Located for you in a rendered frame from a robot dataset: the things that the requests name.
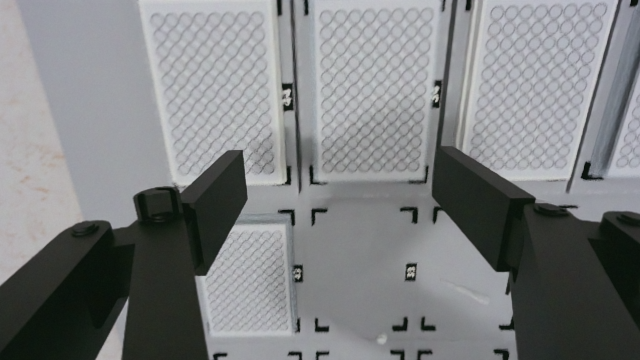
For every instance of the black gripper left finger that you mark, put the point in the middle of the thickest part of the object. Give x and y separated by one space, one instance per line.
48 311

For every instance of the white well plate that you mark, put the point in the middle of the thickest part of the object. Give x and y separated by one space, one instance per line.
616 151
215 73
248 292
528 72
371 71

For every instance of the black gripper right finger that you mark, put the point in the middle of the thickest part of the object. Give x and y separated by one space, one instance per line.
565 306

